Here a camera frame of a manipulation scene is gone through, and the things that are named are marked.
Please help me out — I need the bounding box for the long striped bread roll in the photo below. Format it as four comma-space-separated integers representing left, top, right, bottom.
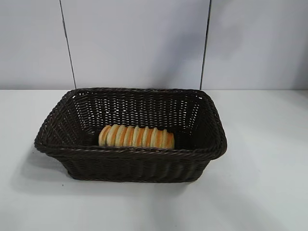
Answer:
98, 124, 176, 149

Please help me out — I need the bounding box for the dark brown wicker basket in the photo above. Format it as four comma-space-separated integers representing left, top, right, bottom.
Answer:
33, 87, 228, 183

